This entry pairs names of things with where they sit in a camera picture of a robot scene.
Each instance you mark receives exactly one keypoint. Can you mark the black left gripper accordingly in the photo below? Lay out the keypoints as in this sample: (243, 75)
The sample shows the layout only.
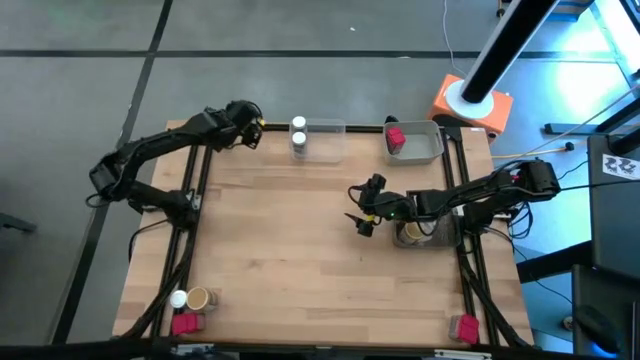
(242, 120)

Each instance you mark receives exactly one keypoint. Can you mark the orange box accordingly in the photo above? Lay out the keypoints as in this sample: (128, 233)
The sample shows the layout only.
(500, 110)

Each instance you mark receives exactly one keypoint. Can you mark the dark smoky plastic bin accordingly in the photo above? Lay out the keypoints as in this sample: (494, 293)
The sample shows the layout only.
(445, 235)

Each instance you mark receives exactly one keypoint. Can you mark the black chair base leg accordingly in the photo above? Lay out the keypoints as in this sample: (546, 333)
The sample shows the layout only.
(17, 223)

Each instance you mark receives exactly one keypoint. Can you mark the wooden cup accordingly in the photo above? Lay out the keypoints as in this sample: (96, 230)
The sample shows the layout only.
(198, 299)

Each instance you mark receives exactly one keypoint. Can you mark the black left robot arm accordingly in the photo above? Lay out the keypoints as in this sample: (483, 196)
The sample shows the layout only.
(150, 142)

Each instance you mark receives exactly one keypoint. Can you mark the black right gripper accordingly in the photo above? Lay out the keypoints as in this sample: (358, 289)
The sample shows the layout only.
(390, 207)

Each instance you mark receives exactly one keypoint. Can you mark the black computer mouse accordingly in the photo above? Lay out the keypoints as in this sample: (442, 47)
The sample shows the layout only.
(597, 327)

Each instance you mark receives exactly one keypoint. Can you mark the black floor stand base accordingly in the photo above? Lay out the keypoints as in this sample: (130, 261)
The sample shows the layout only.
(575, 129)

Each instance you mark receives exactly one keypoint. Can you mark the light grey plastic bin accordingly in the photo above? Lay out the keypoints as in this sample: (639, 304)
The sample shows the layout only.
(422, 146)

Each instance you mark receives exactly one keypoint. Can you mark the black aluminium table frame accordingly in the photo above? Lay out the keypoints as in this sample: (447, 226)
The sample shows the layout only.
(360, 128)

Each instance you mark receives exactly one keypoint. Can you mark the black desk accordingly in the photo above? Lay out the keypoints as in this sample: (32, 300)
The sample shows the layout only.
(590, 285)
(615, 225)

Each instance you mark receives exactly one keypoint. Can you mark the white printed paper sheet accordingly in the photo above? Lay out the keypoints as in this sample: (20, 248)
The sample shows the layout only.
(620, 166)

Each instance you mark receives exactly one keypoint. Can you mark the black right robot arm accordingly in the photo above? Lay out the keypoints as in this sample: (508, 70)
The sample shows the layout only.
(480, 192)

